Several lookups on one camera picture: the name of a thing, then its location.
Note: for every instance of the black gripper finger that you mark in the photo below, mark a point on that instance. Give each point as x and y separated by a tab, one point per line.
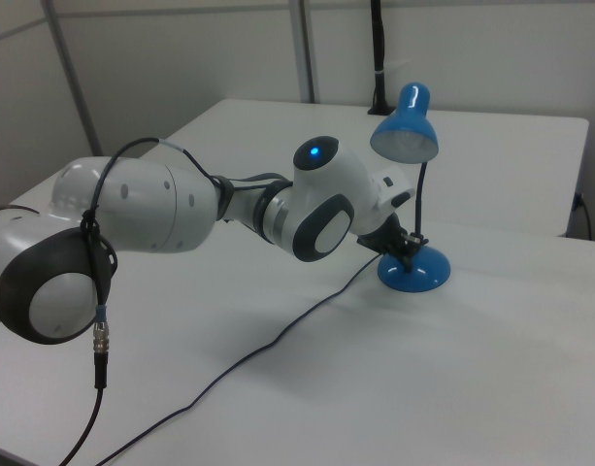
388	252
406	262

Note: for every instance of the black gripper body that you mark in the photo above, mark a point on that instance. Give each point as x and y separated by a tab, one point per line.
386	235

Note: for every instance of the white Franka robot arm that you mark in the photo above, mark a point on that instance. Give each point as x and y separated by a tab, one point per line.
146	213

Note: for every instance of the blue desk lamp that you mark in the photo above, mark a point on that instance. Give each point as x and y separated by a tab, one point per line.
423	272

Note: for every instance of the black camera stand pole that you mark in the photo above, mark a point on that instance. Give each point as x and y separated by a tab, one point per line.
378	53

